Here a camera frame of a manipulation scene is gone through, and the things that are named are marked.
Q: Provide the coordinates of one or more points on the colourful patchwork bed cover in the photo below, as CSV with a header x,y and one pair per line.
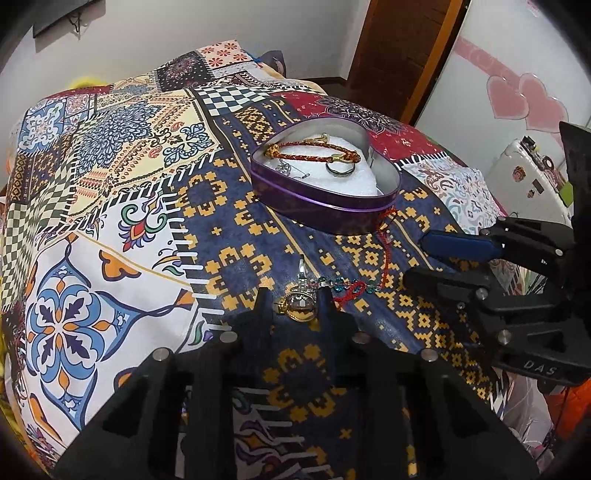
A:
x,y
131,224

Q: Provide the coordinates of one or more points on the small silver earring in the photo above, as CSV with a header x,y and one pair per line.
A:
x,y
286,169

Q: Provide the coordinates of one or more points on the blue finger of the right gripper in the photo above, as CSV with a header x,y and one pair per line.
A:
x,y
447,286
461,246

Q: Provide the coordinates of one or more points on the dark bag behind bed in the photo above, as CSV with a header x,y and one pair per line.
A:
x,y
274,59

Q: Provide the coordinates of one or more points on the yellow plush toy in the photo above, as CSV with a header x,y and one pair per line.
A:
x,y
86,82

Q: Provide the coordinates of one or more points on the small black wall monitor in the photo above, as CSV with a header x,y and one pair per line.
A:
x,y
50,12

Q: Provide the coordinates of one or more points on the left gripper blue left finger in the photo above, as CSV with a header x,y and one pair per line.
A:
x,y
253,327

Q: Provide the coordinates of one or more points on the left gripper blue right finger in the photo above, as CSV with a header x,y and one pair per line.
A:
x,y
337,327

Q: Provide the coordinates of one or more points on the silver gold pendant charm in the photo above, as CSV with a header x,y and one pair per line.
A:
x,y
300,301

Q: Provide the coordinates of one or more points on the white suitcase with stickers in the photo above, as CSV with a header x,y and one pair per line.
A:
x,y
526,184

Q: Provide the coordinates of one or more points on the purple heart-shaped tin box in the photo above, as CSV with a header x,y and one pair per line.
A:
x,y
351,184

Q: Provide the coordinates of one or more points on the dark wooden door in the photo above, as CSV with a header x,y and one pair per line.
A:
x,y
402,45

